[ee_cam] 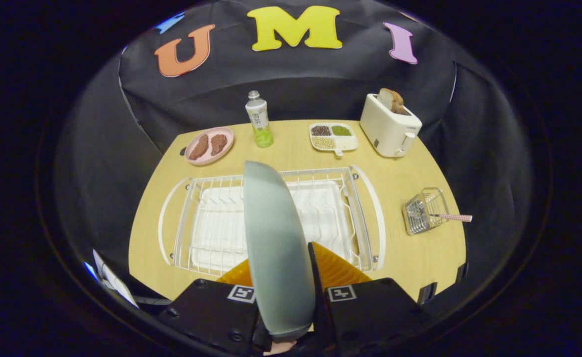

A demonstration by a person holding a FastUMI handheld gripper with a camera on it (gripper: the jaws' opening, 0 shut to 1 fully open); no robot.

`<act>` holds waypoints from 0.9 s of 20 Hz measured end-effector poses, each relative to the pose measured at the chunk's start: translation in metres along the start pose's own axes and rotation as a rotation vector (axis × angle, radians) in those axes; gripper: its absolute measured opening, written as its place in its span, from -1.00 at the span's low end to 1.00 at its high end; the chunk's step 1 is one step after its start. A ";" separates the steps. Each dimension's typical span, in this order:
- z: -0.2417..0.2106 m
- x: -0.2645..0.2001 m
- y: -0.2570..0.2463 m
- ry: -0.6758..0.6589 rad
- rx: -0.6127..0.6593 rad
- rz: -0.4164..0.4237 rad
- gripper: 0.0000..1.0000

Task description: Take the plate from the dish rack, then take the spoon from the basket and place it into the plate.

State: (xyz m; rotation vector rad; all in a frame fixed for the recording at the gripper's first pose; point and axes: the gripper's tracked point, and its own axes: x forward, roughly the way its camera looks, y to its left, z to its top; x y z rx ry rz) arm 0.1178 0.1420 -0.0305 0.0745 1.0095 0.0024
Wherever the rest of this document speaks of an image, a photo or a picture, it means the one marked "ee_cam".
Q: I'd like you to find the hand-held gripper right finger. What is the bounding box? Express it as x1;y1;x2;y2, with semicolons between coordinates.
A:
307;241;438;357

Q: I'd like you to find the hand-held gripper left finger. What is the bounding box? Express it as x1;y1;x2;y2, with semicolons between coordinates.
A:
158;257;273;357

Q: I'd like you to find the light green plate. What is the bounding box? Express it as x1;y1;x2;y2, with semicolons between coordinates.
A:
243;160;316;340

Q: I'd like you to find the white wire dish rack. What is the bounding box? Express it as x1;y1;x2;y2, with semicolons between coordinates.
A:
158;165;387;277

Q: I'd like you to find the metal wire basket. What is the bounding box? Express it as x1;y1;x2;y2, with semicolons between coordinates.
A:
402;187;450;236

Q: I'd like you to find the spoon with pink patterned handle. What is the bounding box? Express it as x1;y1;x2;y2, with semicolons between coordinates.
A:
409;206;473;223

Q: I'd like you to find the white divided dish of beans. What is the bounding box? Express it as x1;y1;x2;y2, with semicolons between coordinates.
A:
309;122;359;158

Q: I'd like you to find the pink plate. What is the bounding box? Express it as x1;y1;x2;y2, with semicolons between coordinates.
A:
184;126;235;166

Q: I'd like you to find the white drip tray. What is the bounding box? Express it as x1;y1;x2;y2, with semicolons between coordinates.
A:
190;180;353;272

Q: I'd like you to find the large brown meat piece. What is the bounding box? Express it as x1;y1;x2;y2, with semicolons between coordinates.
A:
188;134;210;161

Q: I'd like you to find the white toaster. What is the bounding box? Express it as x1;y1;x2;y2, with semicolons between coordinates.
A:
359;94;423;158

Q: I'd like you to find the plastic bottle of green drink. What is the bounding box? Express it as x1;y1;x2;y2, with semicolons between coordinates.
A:
245;90;275;148

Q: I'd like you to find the toast bread slice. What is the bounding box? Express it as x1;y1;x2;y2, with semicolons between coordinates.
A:
376;88;406;115

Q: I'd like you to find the black backdrop cloth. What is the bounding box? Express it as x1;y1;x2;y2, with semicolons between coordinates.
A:
53;0;552;318

